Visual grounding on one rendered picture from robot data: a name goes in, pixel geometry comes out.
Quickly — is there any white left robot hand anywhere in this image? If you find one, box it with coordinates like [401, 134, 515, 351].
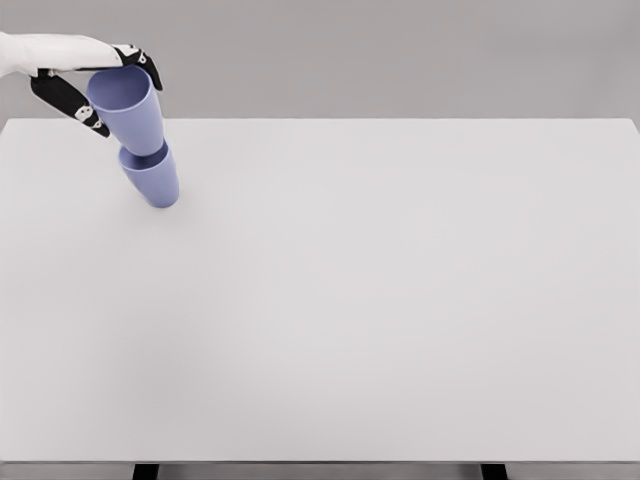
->
[0, 31, 165, 140]

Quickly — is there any blue plastic cup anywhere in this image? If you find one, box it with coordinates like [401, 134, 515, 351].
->
[85, 65, 167, 158]
[117, 143, 180, 210]

